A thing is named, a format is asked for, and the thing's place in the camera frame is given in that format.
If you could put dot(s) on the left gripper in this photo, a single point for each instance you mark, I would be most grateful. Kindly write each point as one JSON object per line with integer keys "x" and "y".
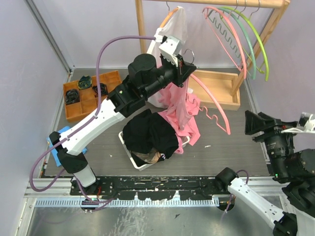
{"x": 183, "y": 71}

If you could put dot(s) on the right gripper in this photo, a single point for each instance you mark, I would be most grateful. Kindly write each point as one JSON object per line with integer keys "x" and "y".
{"x": 253, "y": 121}

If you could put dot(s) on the white t shirt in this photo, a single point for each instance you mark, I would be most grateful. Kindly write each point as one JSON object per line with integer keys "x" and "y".
{"x": 176, "y": 27}

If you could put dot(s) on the light pink t shirt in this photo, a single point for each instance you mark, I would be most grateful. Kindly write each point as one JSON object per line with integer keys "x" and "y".
{"x": 181, "y": 108}

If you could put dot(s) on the orange hanger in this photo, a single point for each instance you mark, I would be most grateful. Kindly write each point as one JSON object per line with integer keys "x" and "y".
{"x": 170, "y": 14}

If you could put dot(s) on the salmon pink hanger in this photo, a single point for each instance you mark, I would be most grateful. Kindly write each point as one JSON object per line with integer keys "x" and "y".
{"x": 229, "y": 37}

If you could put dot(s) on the black t shirt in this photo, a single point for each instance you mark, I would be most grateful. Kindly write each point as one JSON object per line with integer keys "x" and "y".
{"x": 150, "y": 137}

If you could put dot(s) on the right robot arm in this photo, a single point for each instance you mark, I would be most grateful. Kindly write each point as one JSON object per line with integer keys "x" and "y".
{"x": 296, "y": 169}

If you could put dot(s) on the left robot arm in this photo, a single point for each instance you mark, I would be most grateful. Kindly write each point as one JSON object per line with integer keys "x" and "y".
{"x": 144, "y": 79}

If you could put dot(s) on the wooden clothes rack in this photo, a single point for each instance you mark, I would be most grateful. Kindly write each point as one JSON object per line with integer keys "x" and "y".
{"x": 252, "y": 41}

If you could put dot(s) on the rolled black sock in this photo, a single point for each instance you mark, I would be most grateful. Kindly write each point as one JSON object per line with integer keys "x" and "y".
{"x": 103, "y": 90}

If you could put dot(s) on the white perforated plastic basket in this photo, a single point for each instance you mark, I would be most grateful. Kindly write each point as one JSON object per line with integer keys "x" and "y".
{"x": 139, "y": 164}

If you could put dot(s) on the rolled green sock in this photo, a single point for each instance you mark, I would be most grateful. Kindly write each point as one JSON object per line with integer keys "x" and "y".
{"x": 84, "y": 83}

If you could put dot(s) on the wooden compartment tray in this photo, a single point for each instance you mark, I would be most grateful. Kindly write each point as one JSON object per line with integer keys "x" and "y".
{"x": 88, "y": 102}

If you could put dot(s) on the rolled dark sock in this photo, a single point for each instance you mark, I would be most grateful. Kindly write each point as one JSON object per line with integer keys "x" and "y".
{"x": 72, "y": 96}

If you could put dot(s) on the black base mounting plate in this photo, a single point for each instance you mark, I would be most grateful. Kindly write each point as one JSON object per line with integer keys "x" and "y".
{"x": 160, "y": 188}

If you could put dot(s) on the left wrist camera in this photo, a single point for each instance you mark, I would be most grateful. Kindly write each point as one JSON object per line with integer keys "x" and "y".
{"x": 170, "y": 47}

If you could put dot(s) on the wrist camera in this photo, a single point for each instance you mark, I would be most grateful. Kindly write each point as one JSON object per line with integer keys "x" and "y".
{"x": 306, "y": 124}
{"x": 170, "y": 47}

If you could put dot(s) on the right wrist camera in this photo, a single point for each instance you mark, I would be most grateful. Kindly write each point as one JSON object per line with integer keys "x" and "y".
{"x": 306, "y": 124}

